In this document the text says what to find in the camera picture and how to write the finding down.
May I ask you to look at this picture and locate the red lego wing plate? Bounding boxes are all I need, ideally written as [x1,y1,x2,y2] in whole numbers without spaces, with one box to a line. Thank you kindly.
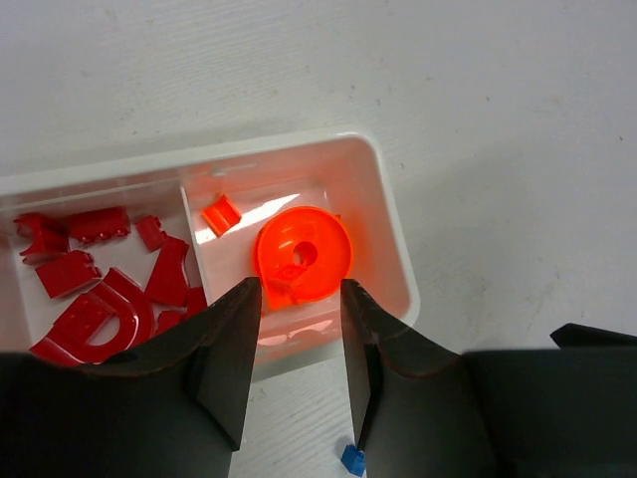
[144,236,189,308]

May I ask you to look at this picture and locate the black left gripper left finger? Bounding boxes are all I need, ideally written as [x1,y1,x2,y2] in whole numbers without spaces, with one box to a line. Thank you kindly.
[1,277,262,477]

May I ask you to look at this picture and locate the small red lego brick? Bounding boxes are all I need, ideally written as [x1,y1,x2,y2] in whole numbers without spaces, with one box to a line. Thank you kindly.
[134,215,167,252]

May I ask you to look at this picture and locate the red stacked lego bricks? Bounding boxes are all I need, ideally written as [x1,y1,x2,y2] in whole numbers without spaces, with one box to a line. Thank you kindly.
[35,250,103,299]

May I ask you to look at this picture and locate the orange curved lego tile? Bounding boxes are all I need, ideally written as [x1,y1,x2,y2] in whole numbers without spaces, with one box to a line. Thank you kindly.
[201,194,242,237]

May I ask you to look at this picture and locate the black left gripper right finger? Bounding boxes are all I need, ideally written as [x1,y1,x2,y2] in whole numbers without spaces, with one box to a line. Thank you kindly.
[340,279,636,477]

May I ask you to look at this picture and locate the blue lego brick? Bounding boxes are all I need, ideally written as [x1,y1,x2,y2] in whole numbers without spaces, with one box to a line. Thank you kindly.
[340,444,366,477]

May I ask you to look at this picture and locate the red two by three brick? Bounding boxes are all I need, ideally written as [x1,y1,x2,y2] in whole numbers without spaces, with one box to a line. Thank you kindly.
[66,206,130,245]

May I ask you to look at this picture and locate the red curved lego piece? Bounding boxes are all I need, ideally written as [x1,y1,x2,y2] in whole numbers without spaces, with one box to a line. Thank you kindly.
[14,212,70,265]

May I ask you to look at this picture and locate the white three-compartment sorting tray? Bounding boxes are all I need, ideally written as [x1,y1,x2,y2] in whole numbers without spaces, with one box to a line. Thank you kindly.
[1,130,420,380]

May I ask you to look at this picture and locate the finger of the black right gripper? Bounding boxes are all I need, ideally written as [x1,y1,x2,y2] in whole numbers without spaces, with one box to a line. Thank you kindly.
[549,323,637,349]

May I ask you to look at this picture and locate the red small lego slope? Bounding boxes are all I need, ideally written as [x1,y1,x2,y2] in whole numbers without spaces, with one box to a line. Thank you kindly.
[154,310,185,336]

